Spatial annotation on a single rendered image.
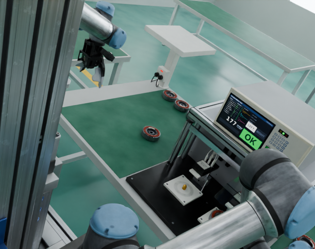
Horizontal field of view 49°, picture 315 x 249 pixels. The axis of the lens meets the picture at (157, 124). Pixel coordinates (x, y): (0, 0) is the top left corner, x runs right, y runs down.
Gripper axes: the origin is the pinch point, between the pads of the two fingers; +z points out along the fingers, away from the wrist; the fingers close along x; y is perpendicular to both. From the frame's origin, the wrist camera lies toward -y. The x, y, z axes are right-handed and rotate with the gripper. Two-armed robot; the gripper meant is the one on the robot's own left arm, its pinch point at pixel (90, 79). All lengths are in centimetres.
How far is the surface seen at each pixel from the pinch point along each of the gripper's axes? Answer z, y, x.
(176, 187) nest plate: 37, -26, 51
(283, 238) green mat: 40, -55, 103
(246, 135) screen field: -2, -41, 63
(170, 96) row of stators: 37, -94, -12
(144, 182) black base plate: 38, -14, 38
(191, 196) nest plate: 37, -28, 59
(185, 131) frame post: 16, -39, 36
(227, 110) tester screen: -6, -42, 49
